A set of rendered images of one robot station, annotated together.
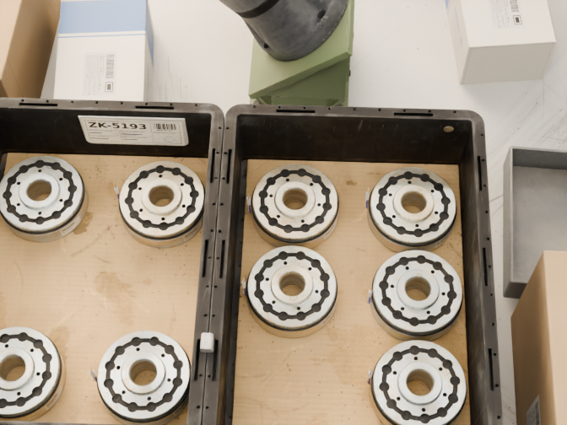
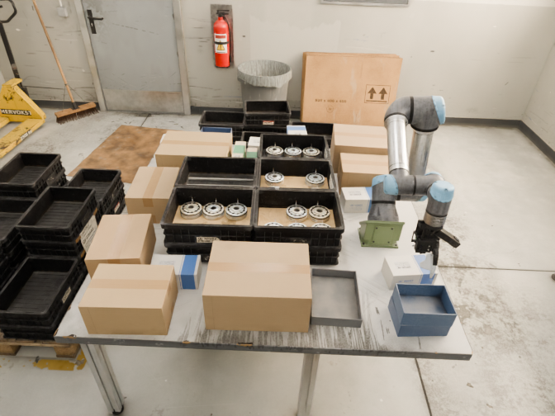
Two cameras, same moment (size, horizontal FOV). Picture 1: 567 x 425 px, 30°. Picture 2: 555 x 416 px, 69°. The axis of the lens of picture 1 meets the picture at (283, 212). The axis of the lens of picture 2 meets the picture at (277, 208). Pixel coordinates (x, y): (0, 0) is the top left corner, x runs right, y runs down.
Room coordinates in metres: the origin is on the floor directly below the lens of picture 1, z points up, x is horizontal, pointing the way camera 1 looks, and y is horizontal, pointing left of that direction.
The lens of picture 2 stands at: (0.26, -1.56, 2.04)
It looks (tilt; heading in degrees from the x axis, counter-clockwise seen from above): 37 degrees down; 86
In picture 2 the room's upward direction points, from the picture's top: 2 degrees clockwise
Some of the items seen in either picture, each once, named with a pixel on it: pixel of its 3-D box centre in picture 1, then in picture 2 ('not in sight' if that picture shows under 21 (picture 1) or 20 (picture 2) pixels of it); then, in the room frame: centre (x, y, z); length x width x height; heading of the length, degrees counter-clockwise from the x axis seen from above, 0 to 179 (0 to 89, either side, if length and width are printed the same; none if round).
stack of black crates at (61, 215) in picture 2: not in sight; (68, 235); (-0.88, 0.41, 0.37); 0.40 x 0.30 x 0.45; 85
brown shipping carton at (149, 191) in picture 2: not in sight; (155, 194); (-0.25, 0.25, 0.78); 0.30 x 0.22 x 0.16; 88
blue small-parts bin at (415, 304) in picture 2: not in sight; (423, 304); (0.93, -0.54, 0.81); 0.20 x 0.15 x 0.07; 176
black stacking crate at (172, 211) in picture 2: not in sight; (211, 215); (0.07, -0.05, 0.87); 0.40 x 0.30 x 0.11; 177
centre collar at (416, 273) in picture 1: (418, 289); not in sight; (0.46, -0.15, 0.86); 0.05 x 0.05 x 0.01
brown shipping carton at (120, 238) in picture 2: not in sight; (123, 248); (-0.32, -0.18, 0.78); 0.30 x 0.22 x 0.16; 92
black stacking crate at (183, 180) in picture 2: not in sight; (219, 181); (0.09, 0.25, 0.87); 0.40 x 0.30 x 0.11; 177
